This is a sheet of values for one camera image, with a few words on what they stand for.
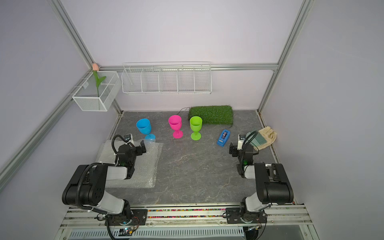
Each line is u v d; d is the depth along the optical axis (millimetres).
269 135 1060
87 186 455
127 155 717
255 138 1013
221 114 1126
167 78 1061
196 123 966
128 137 801
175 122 921
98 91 888
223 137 1015
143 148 869
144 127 913
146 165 896
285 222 741
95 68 896
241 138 811
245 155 709
